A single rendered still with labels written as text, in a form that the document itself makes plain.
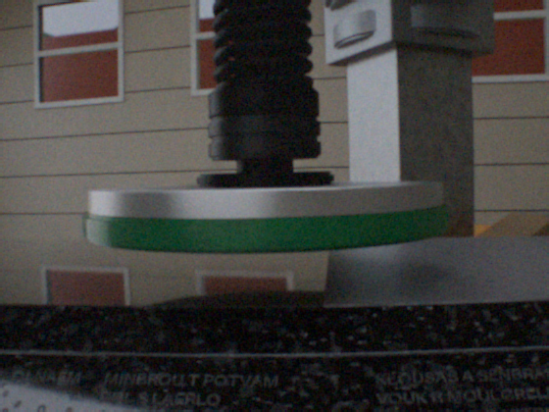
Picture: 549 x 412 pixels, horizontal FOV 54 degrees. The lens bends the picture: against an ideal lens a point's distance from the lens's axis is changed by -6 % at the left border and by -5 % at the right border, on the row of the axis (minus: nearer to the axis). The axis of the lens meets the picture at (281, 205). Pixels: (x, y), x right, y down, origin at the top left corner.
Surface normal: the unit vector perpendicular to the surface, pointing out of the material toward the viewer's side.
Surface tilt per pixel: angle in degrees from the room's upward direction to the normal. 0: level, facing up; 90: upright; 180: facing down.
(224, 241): 90
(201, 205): 90
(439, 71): 90
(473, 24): 90
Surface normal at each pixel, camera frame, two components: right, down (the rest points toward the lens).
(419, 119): 0.40, 0.04
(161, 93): -0.22, 0.06
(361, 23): -0.72, 0.05
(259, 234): 0.00, 0.05
